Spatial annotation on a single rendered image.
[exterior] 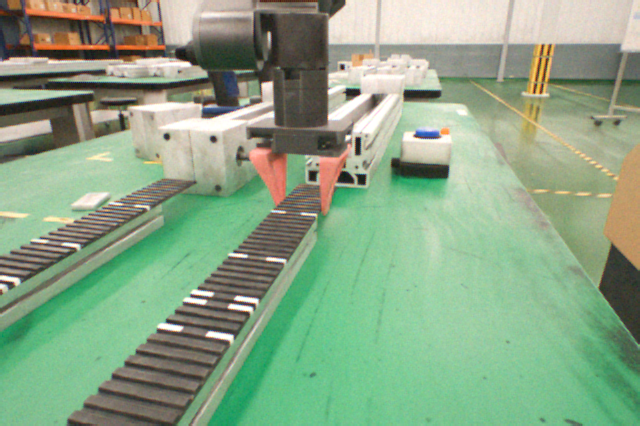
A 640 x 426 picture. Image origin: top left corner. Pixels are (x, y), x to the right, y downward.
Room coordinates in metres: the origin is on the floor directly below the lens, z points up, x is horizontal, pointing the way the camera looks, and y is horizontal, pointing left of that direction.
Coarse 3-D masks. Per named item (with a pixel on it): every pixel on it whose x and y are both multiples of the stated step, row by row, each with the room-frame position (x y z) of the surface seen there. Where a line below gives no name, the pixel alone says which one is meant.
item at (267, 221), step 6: (264, 222) 0.38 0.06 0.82; (270, 222) 0.38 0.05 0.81; (276, 222) 0.38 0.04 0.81; (282, 222) 0.38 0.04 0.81; (288, 222) 0.38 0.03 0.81; (294, 222) 0.38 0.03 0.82; (300, 222) 0.38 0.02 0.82; (306, 222) 0.38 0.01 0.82; (312, 222) 0.38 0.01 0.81; (288, 228) 0.37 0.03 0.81; (294, 228) 0.37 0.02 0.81; (300, 228) 0.37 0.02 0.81; (306, 228) 0.36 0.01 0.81
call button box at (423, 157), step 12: (408, 132) 0.73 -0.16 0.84; (408, 144) 0.66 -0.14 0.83; (420, 144) 0.65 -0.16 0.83; (432, 144) 0.65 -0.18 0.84; (444, 144) 0.65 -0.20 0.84; (408, 156) 0.66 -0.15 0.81; (420, 156) 0.65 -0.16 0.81; (432, 156) 0.65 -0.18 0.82; (444, 156) 0.64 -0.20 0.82; (408, 168) 0.66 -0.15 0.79; (420, 168) 0.65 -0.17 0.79; (432, 168) 0.65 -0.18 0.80; (444, 168) 0.64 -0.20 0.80
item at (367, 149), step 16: (368, 96) 1.10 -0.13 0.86; (400, 96) 1.23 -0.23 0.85; (336, 112) 0.80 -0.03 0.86; (352, 112) 0.86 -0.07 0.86; (368, 112) 1.00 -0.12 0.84; (384, 112) 0.80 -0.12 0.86; (400, 112) 1.28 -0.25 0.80; (368, 128) 0.63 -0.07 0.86; (384, 128) 0.79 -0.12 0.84; (352, 144) 0.60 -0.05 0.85; (368, 144) 0.64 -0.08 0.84; (384, 144) 0.81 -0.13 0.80; (352, 160) 0.60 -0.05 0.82; (368, 160) 0.59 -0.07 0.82; (352, 176) 0.60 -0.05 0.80; (368, 176) 0.59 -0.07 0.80
